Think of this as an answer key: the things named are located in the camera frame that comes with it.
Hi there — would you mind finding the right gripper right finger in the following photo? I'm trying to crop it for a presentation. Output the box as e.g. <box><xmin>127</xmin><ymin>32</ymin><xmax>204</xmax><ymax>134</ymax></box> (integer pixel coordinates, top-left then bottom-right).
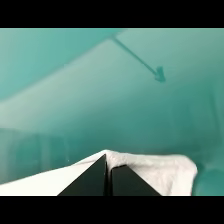
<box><xmin>110</xmin><ymin>164</ymin><xmax>162</xmax><ymax>197</ymax></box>

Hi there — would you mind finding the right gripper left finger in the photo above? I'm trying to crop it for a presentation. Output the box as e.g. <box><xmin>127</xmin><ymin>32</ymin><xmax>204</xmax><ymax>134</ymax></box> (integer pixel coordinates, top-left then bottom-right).
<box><xmin>57</xmin><ymin>153</ymin><xmax>109</xmax><ymax>197</ymax></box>

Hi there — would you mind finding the white garment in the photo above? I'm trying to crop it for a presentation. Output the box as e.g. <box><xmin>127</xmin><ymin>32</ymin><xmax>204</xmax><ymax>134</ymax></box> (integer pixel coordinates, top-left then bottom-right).
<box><xmin>0</xmin><ymin>149</ymin><xmax>199</xmax><ymax>197</ymax></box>

